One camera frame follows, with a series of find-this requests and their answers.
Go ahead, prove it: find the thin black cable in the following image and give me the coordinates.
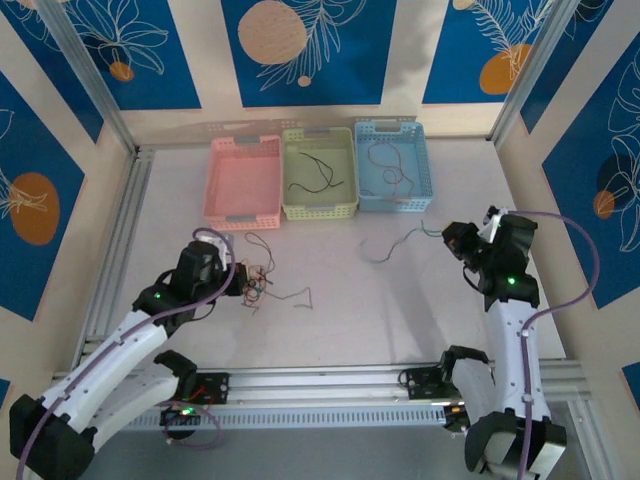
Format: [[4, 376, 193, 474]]
[[244, 231, 277, 281], [288, 151, 347, 196]]

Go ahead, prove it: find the blue plastic basket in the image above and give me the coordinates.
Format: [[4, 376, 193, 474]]
[[353, 119, 435, 213]]

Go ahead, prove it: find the pink plastic basket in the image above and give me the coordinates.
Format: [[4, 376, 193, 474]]
[[203, 134, 282, 231]]

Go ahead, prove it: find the green plastic basket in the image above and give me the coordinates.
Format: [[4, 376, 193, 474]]
[[280, 127, 360, 222]]

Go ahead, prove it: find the blue panel orange circle fern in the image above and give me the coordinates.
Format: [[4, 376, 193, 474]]
[[421, 0, 551, 106]]

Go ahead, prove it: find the blue panel beige circle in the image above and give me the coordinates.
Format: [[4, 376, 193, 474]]
[[221, 0, 399, 108]]

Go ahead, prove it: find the blue panel small orange circle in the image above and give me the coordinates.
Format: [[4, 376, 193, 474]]
[[62, 0, 202, 111]]

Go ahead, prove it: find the blue panel large orange circle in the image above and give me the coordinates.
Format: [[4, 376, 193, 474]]
[[0, 69, 87, 324]]

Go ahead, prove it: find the aluminium side rail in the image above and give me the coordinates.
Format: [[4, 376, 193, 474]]
[[567, 397, 609, 480], [74, 147, 154, 354]]

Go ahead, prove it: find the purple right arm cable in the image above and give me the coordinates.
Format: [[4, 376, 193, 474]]
[[507, 209, 601, 480]]

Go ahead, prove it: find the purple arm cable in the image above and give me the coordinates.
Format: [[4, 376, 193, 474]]
[[17, 227, 239, 480], [507, 209, 601, 480]]

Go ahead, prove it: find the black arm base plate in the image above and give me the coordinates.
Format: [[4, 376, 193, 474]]
[[192, 372, 232, 405], [403, 367, 444, 401]]

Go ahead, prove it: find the thin aluminium wall rail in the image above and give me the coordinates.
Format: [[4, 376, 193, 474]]
[[134, 133, 496, 151]]

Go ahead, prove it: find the grey slotted cable duct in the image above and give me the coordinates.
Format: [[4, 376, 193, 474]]
[[122, 405, 446, 430]]

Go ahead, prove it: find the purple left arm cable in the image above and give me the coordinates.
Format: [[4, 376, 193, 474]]
[[17, 227, 239, 480]]

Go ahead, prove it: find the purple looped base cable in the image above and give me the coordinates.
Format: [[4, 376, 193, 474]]
[[163, 399, 222, 449]]

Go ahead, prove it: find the aluminium frame post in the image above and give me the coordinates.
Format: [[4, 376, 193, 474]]
[[492, 0, 569, 146], [37, 0, 139, 154]]

